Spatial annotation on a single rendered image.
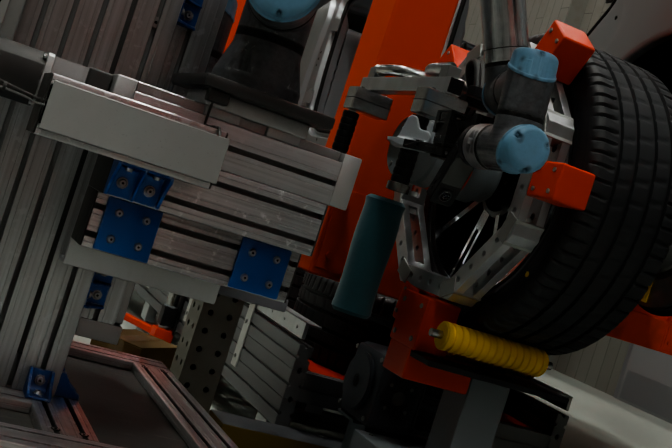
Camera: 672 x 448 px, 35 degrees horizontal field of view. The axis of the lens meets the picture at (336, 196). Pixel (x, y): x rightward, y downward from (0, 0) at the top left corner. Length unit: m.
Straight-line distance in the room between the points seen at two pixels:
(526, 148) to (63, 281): 0.80
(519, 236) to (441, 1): 0.84
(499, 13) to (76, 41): 0.70
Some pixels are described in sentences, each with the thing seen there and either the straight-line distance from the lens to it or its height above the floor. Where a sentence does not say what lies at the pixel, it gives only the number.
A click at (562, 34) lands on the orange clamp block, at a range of 2.07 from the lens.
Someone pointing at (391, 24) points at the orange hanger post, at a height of 1.15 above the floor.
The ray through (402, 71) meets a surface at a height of 1.00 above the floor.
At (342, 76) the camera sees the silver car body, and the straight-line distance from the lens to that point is 4.68.
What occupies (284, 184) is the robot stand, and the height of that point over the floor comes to 0.69.
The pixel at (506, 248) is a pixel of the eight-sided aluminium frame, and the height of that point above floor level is 0.71.
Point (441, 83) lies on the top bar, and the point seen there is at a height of 0.97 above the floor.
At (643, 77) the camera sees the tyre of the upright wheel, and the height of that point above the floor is 1.13.
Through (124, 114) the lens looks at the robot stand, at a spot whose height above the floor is 0.71.
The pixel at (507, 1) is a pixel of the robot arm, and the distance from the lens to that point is 1.78.
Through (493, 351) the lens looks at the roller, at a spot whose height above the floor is 0.51.
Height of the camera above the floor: 0.67
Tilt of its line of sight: 1 degrees up
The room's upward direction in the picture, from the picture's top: 18 degrees clockwise
